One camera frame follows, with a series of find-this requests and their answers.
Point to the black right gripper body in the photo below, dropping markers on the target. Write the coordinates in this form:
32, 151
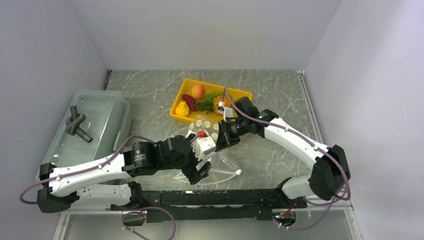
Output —
239, 128

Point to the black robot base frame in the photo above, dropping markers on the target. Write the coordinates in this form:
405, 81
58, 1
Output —
183, 205

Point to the orange toy pineapple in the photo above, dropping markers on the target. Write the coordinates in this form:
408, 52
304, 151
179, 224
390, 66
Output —
210, 105

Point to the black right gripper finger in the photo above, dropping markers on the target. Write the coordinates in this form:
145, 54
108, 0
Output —
224, 129
222, 143

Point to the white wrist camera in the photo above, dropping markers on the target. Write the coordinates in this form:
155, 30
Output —
225, 111
202, 145

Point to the yellow plastic tray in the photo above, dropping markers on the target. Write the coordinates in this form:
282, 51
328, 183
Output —
234, 94

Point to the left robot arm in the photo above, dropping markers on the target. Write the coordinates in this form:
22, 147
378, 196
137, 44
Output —
85, 183

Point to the dark red toy sweet potato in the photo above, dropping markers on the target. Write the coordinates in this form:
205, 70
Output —
190, 101

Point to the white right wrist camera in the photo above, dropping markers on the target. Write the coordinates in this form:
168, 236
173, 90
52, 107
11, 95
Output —
225, 111

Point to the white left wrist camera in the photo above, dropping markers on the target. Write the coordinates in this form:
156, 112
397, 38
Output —
202, 145

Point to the yellow toy pear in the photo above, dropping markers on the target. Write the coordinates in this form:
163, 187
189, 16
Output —
182, 109

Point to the green toy lettuce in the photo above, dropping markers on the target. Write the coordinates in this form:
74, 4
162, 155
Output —
211, 96

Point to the clear plastic storage bin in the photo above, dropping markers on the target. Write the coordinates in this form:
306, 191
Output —
95, 125

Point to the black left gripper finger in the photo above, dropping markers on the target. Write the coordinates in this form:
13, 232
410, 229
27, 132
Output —
196, 176
205, 168

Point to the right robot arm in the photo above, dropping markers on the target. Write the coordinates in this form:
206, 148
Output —
329, 168

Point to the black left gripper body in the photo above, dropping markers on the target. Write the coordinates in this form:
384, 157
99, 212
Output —
191, 164

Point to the clear polka-dot zip bag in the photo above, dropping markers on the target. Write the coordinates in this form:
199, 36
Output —
223, 167

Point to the toy peach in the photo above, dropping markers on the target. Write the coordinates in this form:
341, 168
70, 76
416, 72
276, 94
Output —
197, 92

